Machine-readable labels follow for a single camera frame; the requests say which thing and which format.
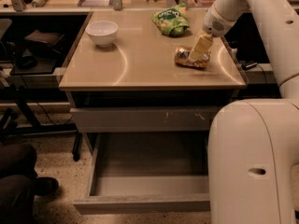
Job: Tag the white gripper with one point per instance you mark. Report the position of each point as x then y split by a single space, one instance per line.
215 23

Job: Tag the black shoe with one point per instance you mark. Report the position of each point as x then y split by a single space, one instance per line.
44 186

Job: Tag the open grey drawer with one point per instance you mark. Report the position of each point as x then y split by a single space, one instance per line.
147 173

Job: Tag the white ceramic bowl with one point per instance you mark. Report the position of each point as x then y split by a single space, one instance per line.
102 33

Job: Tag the black power adapter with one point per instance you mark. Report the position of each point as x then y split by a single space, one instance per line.
248 65

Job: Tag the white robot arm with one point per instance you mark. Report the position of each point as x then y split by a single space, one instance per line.
253 144

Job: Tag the person's dark trouser legs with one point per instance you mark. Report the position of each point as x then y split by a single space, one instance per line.
17 172

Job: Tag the grey drawer cabinet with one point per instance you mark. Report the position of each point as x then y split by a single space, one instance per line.
139 70

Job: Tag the closed grey upper drawer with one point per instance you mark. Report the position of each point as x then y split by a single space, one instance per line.
143 119

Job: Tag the green chip bag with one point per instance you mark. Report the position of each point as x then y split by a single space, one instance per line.
172 22

